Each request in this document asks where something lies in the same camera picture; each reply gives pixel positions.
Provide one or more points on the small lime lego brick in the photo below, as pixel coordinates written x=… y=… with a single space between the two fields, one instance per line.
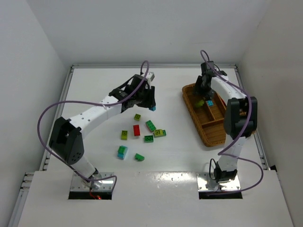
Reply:
x=137 y=117

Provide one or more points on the green lego on red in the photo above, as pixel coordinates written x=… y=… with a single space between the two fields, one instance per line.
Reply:
x=150 y=126

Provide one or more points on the lime lego brick stack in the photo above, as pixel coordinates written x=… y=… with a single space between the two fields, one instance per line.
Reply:
x=199 y=103

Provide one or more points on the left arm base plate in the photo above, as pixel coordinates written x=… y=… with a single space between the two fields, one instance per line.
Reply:
x=105 y=185

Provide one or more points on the cyan lego brick stack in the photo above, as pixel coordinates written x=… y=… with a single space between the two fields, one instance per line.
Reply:
x=210 y=103

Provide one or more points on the wicker divided basket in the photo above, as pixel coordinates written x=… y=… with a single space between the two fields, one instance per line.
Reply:
x=208 y=119

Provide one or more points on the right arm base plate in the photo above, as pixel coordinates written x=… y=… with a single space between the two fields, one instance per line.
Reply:
x=206 y=184

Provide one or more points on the lime lego with green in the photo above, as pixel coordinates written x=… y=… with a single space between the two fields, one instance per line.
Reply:
x=159 y=133

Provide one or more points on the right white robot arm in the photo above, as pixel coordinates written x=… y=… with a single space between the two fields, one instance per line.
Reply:
x=240 y=118

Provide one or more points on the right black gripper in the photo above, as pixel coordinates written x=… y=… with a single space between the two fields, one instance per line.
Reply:
x=204 y=87

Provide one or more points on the green on cyan lego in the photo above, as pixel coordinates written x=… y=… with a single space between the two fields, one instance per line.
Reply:
x=122 y=151

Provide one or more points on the red lego brick centre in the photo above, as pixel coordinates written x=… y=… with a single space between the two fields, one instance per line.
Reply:
x=136 y=130

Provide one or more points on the dark green lego brick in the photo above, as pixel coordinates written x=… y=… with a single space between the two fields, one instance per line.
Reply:
x=148 y=139

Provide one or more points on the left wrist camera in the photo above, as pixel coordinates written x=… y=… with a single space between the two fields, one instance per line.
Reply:
x=150 y=76

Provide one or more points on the green rounded lego brick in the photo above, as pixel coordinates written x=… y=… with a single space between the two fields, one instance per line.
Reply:
x=139 y=157

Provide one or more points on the lime lego brick left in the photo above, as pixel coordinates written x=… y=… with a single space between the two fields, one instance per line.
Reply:
x=124 y=135

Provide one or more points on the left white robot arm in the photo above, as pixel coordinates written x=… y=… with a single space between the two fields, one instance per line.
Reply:
x=68 y=134

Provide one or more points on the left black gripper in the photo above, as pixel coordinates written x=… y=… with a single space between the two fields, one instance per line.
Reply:
x=148 y=95

